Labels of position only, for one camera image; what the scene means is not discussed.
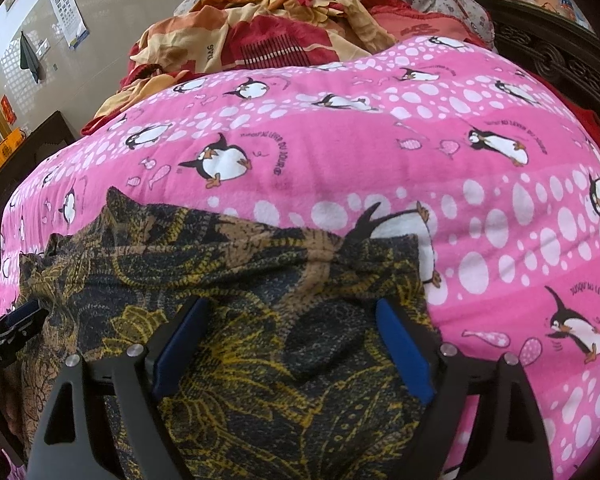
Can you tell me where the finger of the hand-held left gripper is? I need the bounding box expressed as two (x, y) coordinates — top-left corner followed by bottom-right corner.
(0, 301), (50, 347)

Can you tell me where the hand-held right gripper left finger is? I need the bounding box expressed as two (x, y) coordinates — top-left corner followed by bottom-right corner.
(24, 296), (207, 480)

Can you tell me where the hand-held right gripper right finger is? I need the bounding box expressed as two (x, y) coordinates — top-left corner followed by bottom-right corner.
(374, 299), (552, 480)

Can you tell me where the brown floral patterned garment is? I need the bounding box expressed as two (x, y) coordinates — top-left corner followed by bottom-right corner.
(17, 185), (442, 480)

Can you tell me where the person's left hand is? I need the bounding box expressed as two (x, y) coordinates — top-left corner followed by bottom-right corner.
(0, 369), (23, 442)

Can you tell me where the orange plastic crate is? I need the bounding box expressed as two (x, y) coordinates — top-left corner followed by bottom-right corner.
(0, 127), (29, 171)

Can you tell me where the dark wooden cabinet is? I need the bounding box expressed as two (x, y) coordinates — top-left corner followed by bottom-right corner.
(0, 110), (79, 211)

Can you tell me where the pink penguin print blanket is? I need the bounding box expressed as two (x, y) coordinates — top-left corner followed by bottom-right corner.
(0, 35), (600, 480)

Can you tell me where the dark carved wooden headboard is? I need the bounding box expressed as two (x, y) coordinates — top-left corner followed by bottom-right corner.
(467, 0), (600, 128)

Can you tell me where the red orange floral blanket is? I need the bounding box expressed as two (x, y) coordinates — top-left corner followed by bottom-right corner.
(80, 0), (487, 137)

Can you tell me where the dark cloth on wall hook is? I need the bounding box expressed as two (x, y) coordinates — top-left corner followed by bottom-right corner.
(19, 30), (44, 84)

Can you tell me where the wall calendar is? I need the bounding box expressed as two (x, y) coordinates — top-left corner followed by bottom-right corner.
(47, 0), (91, 51)

